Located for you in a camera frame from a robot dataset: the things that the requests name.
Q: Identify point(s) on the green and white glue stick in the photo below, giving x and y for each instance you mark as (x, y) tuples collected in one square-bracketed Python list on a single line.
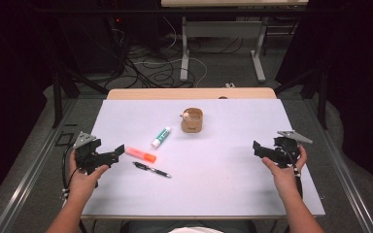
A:
[(160, 138)]

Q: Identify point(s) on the light wooden table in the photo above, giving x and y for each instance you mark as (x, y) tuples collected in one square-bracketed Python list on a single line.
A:
[(191, 93)]

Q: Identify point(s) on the person's white shirt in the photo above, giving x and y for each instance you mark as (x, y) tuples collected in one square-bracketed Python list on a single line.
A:
[(196, 230)]

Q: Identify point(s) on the black pen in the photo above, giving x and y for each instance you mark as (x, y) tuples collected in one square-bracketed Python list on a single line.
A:
[(152, 169)]

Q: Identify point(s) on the black computer tower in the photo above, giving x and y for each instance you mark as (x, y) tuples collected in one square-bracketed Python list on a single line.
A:
[(90, 45)]

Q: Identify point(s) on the person's right hand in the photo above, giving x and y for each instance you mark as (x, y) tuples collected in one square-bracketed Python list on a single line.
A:
[(286, 179)]

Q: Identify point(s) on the white plug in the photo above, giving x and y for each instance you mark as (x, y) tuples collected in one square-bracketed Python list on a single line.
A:
[(230, 85)]

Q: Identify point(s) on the orange highlighter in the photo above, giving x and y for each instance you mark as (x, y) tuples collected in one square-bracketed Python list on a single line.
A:
[(141, 154)]

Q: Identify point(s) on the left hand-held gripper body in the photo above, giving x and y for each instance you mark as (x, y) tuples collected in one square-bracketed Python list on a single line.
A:
[(87, 156)]

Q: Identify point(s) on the black metal stand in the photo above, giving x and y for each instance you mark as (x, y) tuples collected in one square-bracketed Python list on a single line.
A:
[(58, 97), (322, 97)]

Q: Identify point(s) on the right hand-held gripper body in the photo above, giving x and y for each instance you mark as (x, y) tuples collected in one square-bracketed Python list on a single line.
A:
[(286, 149)]

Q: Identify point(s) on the grey metal floor rail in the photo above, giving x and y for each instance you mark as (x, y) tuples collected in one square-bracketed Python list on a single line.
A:
[(29, 181), (340, 168)]

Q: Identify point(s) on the wooden pen holder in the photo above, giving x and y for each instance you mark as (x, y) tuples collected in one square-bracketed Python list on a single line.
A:
[(192, 124)]

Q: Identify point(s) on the person's left hand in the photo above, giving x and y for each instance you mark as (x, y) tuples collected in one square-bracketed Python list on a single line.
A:
[(82, 184)]

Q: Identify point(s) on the grey metal-legged desk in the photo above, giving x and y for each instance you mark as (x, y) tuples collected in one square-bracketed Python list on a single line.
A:
[(223, 29)]

